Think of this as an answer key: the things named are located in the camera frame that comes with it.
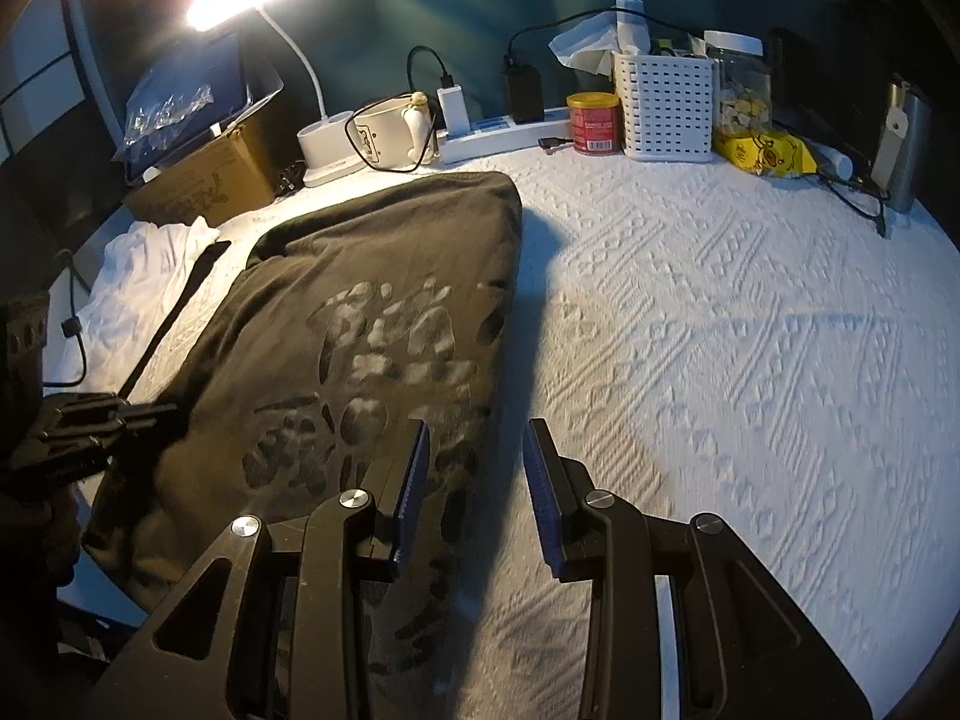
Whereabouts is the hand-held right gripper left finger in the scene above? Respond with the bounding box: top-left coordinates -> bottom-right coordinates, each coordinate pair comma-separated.
94,420 -> 431,720

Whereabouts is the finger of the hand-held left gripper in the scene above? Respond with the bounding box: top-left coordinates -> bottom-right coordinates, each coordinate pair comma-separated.
7,427 -> 130,482
45,399 -> 179,437

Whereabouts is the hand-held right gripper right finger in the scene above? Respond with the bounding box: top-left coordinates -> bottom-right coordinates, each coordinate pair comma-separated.
525,418 -> 871,720

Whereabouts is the dark brown t-shirt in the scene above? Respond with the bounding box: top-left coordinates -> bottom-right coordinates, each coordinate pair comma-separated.
81,171 -> 526,720

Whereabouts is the white garment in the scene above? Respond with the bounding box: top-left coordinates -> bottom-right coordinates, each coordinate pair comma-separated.
49,216 -> 232,391

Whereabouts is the white textured tablecloth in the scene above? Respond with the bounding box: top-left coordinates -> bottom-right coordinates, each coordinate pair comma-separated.
45,142 -> 960,720

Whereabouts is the cardboard box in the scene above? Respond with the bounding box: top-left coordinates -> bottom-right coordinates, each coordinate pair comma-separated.
122,116 -> 284,227

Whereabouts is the clear plastic bag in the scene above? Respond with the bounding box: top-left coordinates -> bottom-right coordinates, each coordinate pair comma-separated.
122,81 -> 212,149

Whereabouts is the blue flat board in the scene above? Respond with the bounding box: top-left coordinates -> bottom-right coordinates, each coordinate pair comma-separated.
112,36 -> 284,182

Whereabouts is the cream mug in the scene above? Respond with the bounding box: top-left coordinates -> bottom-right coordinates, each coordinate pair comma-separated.
351,95 -> 421,173

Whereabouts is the white power strip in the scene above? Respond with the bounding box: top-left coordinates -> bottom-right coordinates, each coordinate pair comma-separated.
437,106 -> 577,164

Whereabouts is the small cream figurine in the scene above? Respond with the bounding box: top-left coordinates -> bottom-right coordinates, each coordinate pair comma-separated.
405,91 -> 437,170

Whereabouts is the red can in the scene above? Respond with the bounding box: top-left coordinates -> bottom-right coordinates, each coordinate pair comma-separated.
566,92 -> 622,155

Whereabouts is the white charger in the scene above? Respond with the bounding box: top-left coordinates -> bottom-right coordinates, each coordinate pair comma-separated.
439,88 -> 473,133

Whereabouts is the black charger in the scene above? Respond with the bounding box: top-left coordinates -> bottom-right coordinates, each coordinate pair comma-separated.
506,64 -> 545,124

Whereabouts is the white perforated basket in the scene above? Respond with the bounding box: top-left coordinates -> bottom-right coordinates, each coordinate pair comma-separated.
613,52 -> 715,162

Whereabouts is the yellow duck packet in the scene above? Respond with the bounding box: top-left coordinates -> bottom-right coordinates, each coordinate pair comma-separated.
712,127 -> 818,179

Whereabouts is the clear jar with white lid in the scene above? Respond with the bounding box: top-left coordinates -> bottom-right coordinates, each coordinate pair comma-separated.
703,30 -> 774,140

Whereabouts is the crumpled white tissue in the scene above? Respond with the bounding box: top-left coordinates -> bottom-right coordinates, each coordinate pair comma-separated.
549,15 -> 650,77

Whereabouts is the white paper roll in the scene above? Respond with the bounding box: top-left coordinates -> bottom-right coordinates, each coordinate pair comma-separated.
615,0 -> 650,55

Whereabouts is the thin black cable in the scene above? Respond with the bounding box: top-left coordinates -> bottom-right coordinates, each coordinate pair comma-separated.
61,249 -> 89,388

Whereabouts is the black fabric strap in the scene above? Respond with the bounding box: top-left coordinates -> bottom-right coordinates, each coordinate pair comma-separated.
118,240 -> 232,400

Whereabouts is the black looped cable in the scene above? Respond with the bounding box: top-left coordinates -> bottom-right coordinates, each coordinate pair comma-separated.
343,100 -> 385,167

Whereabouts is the black cable with plug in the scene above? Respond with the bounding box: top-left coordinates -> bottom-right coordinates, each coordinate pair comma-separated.
820,163 -> 892,239

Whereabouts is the steel tumbler with strap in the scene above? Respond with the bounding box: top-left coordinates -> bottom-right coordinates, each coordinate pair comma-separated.
870,79 -> 935,212

